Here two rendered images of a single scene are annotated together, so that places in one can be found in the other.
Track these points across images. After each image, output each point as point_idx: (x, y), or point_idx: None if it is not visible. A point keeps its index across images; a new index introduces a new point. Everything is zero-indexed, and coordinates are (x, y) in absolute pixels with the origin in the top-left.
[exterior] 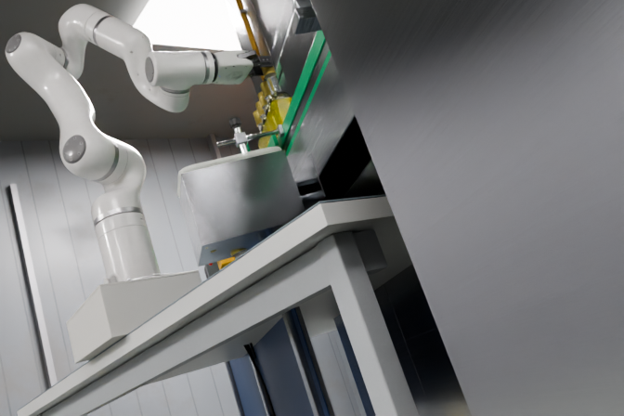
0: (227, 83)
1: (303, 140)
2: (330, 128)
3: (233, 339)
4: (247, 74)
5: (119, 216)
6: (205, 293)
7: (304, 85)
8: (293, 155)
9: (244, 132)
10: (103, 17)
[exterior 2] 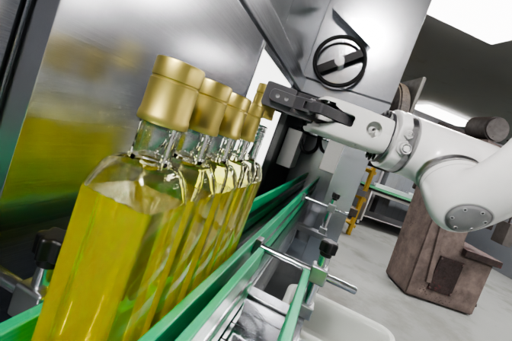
0: (345, 142)
1: (267, 271)
2: (274, 267)
3: None
4: (308, 131)
5: None
6: None
7: (280, 221)
8: (257, 285)
9: (314, 260)
10: None
